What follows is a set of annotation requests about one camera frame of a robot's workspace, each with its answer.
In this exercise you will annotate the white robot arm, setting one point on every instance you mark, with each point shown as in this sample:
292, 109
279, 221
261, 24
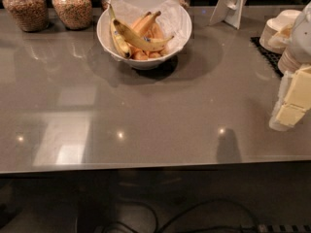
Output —
300, 38

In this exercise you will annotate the left glass cereal jar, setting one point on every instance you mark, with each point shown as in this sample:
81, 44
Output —
29, 15

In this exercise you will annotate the white ceramic bowl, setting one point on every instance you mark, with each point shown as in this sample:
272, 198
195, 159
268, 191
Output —
105, 39

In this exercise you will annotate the glass cereal jar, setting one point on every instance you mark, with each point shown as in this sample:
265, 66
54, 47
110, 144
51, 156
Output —
75, 14
29, 15

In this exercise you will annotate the black rubber mat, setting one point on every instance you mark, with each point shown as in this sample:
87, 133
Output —
271, 58

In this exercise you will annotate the yellow banana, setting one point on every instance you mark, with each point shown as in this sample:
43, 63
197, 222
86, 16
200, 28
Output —
120, 44
140, 42

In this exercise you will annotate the orange-tinted banana pair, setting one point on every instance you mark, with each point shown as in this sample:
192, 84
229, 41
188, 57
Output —
147, 26

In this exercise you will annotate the white sign stand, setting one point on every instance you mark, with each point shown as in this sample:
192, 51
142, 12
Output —
228, 11

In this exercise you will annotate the black power strip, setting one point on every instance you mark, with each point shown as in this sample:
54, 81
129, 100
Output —
264, 228

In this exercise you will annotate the white paper liner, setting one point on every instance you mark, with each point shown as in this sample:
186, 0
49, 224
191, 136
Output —
174, 19

